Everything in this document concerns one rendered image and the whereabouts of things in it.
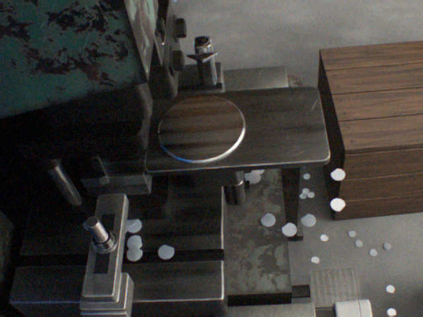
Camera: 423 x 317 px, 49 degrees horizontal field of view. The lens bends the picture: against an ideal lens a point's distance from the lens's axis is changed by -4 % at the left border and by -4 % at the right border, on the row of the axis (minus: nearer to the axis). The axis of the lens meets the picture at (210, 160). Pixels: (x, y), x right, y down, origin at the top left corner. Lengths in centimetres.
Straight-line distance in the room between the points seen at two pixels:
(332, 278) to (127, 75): 97
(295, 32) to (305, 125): 142
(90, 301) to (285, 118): 36
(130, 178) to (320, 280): 69
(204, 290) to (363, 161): 72
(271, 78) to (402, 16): 134
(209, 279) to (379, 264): 87
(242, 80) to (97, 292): 51
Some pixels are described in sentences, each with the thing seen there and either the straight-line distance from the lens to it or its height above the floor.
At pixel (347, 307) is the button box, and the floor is 63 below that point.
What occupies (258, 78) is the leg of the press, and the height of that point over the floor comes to 64.
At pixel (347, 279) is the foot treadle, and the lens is 124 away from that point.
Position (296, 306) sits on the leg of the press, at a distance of 70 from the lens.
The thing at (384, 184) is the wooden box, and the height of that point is 18.
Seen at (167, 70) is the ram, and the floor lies 94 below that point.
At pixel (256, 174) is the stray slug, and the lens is 79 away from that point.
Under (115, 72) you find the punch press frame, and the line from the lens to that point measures 35.
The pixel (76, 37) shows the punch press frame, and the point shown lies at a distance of 34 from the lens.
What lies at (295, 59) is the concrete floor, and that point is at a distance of 196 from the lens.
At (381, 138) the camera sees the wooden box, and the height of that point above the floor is 35.
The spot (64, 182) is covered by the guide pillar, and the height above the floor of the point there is 80.
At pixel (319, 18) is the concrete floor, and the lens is 216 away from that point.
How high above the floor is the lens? 130
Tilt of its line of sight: 53 degrees down
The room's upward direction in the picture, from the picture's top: 11 degrees counter-clockwise
